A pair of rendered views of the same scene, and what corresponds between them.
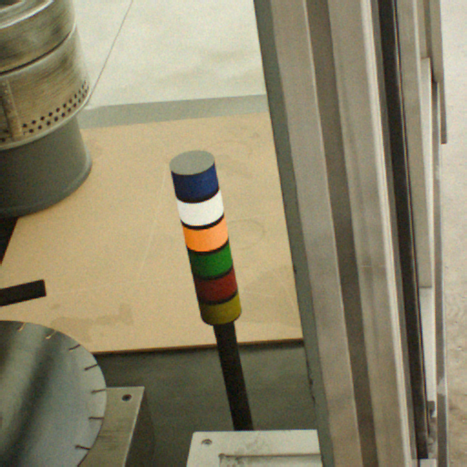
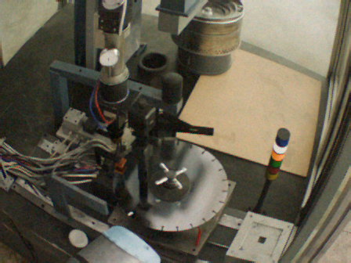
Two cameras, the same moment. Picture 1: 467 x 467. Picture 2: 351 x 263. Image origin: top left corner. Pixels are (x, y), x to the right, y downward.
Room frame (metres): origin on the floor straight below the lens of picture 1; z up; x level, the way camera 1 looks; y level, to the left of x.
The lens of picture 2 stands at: (0.14, 0.20, 2.13)
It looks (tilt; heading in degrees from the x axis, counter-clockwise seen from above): 49 degrees down; 8
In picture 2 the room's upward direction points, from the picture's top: 4 degrees clockwise
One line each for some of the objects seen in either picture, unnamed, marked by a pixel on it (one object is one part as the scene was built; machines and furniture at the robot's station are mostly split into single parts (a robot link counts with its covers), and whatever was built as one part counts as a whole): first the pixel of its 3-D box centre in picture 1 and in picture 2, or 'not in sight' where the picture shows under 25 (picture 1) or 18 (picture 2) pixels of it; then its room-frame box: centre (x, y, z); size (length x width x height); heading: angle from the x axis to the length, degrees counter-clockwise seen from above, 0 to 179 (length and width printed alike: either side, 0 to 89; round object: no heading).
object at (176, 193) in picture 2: not in sight; (170, 182); (0.96, 0.32, 0.96); 0.11 x 0.11 x 0.03
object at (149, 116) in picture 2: not in sight; (141, 130); (0.95, 0.40, 1.17); 0.06 x 0.05 x 0.20; 68
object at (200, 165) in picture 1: (194, 175); (283, 137); (1.04, 0.03, 1.14); 0.05 x 0.04 x 0.03; 167
